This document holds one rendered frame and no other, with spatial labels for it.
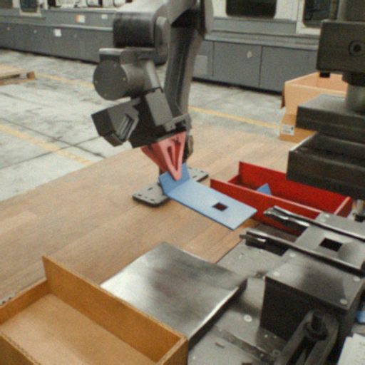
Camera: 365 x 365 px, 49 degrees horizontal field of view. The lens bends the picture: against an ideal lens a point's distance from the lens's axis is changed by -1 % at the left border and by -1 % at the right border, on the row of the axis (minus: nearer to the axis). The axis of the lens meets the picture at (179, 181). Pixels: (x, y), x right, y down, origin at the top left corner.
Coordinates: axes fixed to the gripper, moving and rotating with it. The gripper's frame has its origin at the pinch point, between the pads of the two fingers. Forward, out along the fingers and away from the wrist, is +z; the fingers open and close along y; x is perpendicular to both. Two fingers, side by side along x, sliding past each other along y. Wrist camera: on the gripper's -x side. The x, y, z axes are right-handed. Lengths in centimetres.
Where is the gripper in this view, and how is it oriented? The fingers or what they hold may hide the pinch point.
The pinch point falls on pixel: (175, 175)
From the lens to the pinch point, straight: 69.4
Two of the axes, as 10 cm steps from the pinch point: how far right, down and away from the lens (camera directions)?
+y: 7.0, -1.1, -7.0
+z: 3.3, 9.3, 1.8
